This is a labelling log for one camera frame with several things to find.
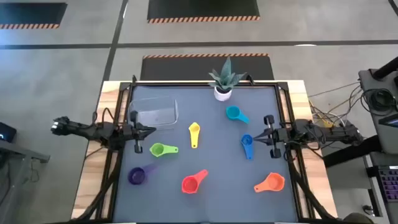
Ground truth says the black striped-edge floor mat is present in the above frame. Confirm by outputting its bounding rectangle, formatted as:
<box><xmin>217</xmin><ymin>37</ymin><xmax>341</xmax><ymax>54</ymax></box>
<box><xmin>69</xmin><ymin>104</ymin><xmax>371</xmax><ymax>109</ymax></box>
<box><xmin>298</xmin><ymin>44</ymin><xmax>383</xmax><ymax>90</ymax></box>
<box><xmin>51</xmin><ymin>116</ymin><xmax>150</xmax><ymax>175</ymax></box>
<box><xmin>147</xmin><ymin>0</ymin><xmax>261</xmax><ymax>24</ymax></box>
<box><xmin>139</xmin><ymin>52</ymin><xmax>275</xmax><ymax>82</ymax></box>
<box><xmin>0</xmin><ymin>2</ymin><xmax>68</xmax><ymax>30</ymax></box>

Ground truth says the green measuring cup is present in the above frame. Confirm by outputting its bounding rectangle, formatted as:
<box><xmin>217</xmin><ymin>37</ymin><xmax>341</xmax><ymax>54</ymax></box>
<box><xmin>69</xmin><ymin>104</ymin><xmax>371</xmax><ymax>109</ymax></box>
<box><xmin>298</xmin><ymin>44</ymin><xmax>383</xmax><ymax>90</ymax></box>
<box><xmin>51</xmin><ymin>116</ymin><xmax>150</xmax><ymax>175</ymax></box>
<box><xmin>149</xmin><ymin>142</ymin><xmax>180</xmax><ymax>158</ymax></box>

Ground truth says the red measuring cup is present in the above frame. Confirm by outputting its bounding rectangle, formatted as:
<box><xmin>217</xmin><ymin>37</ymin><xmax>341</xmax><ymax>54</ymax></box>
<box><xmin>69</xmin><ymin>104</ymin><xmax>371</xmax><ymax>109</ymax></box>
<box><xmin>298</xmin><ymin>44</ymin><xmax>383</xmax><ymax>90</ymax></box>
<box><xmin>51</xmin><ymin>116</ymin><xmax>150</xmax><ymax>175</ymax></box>
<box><xmin>181</xmin><ymin>169</ymin><xmax>209</xmax><ymax>195</ymax></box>

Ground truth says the teal measuring cup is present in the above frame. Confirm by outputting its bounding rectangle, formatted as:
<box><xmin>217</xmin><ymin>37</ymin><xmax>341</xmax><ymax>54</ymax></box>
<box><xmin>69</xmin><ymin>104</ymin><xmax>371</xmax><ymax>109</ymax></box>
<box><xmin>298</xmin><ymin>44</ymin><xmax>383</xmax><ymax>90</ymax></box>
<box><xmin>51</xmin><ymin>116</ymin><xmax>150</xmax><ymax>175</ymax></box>
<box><xmin>225</xmin><ymin>105</ymin><xmax>250</xmax><ymax>124</ymax></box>

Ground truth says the white plant pot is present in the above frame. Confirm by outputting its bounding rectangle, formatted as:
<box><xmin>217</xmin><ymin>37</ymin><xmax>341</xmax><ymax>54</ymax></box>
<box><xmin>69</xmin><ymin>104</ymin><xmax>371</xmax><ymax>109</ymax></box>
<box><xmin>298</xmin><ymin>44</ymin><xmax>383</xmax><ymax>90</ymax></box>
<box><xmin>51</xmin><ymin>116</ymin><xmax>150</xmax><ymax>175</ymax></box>
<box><xmin>213</xmin><ymin>86</ymin><xmax>233</xmax><ymax>102</ymax></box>

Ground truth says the black metal table frame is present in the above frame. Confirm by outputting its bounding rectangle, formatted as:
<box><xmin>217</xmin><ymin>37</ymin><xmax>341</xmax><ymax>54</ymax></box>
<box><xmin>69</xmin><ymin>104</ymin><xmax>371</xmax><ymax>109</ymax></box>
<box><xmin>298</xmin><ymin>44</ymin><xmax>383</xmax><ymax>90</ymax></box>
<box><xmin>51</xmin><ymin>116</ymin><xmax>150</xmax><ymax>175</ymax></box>
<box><xmin>71</xmin><ymin>74</ymin><xmax>340</xmax><ymax>224</ymax></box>

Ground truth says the grey table mat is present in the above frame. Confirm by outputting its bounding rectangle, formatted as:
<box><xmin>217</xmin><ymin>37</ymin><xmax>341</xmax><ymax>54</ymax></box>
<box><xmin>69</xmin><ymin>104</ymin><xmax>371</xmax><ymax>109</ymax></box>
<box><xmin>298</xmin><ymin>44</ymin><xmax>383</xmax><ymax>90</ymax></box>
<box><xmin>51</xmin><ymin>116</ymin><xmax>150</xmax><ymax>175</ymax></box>
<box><xmin>113</xmin><ymin>85</ymin><xmax>299</xmax><ymax>223</ymax></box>

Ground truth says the yellow measuring cup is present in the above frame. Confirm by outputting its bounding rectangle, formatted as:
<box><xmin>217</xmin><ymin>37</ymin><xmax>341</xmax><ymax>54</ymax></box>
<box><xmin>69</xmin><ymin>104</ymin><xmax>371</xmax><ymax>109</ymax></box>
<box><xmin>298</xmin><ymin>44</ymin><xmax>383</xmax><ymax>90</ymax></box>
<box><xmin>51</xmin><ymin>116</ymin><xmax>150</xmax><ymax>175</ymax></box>
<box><xmin>188</xmin><ymin>121</ymin><xmax>201</xmax><ymax>149</ymax></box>

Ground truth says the clear plastic basket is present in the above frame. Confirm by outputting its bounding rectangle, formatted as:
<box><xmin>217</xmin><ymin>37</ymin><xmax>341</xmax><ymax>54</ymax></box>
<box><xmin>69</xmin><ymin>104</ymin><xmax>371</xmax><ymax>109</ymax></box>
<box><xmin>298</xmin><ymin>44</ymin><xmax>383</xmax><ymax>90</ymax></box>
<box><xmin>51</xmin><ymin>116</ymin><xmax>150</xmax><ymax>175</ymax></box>
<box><xmin>127</xmin><ymin>95</ymin><xmax>180</xmax><ymax>131</ymax></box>

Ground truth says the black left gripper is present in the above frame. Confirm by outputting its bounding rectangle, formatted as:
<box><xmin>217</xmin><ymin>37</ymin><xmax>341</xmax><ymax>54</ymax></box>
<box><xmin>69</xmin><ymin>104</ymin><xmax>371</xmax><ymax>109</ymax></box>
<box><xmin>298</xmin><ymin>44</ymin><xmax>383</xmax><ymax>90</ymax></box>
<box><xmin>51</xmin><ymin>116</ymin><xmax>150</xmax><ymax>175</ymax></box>
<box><xmin>122</xmin><ymin>110</ymin><xmax>157</xmax><ymax>154</ymax></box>

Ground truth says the black box device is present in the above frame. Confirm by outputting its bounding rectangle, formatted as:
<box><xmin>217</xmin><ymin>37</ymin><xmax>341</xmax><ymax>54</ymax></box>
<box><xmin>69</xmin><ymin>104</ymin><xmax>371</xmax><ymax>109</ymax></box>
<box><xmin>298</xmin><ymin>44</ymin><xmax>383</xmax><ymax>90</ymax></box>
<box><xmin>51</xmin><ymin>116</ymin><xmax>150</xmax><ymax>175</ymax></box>
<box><xmin>0</xmin><ymin>121</ymin><xmax>17</xmax><ymax>143</ymax></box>

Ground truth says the orange measuring cup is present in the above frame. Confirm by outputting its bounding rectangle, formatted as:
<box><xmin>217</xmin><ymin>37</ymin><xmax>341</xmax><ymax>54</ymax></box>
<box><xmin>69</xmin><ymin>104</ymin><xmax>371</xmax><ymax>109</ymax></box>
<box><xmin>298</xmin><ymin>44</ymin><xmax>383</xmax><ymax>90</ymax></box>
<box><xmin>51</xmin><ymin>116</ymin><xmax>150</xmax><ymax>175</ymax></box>
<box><xmin>253</xmin><ymin>172</ymin><xmax>285</xmax><ymax>194</ymax></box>

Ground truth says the blue measuring cup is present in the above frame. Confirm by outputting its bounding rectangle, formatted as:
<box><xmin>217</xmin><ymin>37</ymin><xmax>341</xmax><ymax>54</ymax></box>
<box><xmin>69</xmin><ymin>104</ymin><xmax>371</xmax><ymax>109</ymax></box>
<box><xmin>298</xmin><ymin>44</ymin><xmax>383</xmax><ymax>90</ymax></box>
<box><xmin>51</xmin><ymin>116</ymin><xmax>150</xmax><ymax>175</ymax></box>
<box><xmin>240</xmin><ymin>134</ymin><xmax>254</xmax><ymax>161</ymax></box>

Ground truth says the black coiled cable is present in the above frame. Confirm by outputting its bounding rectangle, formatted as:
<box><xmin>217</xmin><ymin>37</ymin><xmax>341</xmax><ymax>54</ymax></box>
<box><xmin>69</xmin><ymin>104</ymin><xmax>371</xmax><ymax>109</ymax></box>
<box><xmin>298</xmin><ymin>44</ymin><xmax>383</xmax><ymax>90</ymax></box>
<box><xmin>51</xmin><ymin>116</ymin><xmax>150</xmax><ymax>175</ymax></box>
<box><xmin>362</xmin><ymin>88</ymin><xmax>398</xmax><ymax>113</ymax></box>

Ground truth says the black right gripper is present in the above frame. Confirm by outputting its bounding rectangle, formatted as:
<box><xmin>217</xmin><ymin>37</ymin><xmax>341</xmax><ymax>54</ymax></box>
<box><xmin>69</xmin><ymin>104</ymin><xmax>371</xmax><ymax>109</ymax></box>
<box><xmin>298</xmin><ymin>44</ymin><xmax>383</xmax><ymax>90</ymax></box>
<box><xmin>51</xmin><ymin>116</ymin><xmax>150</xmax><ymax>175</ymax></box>
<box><xmin>253</xmin><ymin>114</ymin><xmax>293</xmax><ymax>159</ymax></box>

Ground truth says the green succulent plant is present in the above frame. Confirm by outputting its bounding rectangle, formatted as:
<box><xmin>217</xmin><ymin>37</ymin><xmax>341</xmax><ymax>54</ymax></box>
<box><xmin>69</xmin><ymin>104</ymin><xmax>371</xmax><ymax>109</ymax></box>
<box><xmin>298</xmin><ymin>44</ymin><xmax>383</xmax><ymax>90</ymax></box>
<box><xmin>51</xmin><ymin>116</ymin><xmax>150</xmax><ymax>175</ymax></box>
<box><xmin>208</xmin><ymin>55</ymin><xmax>248</xmax><ymax>94</ymax></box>

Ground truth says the yellow cable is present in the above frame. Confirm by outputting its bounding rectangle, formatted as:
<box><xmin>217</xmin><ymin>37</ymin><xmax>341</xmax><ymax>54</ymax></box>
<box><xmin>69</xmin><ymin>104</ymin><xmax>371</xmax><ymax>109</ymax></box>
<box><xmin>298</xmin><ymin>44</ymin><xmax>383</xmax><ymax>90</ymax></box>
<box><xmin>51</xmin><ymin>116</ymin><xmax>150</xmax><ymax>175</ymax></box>
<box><xmin>309</xmin><ymin>99</ymin><xmax>335</xmax><ymax>128</ymax></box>

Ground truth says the purple measuring cup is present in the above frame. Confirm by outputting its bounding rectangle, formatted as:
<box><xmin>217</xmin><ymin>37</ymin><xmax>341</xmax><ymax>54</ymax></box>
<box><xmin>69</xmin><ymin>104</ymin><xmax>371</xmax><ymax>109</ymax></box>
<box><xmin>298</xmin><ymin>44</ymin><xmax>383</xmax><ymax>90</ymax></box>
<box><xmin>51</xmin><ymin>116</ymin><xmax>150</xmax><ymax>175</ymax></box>
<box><xmin>127</xmin><ymin>163</ymin><xmax>158</xmax><ymax>186</ymax></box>

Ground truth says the backlit purple keyboard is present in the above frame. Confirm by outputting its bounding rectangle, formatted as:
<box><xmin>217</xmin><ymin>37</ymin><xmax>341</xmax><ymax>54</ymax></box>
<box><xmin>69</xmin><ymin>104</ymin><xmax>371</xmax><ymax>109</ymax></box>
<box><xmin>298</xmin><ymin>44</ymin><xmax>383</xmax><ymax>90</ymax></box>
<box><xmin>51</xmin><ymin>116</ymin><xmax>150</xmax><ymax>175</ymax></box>
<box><xmin>377</xmin><ymin>165</ymin><xmax>398</xmax><ymax>203</ymax></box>

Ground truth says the grey desk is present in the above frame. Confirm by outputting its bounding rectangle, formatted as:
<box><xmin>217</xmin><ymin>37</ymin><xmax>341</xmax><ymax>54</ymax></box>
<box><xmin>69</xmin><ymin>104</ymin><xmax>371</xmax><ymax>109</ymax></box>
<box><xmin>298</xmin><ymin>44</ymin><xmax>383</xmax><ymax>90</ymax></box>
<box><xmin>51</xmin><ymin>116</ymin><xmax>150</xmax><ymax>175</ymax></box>
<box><xmin>0</xmin><ymin>138</ymin><xmax>50</xmax><ymax>224</ymax></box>
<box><xmin>357</xmin><ymin>68</ymin><xmax>398</xmax><ymax>156</ymax></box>

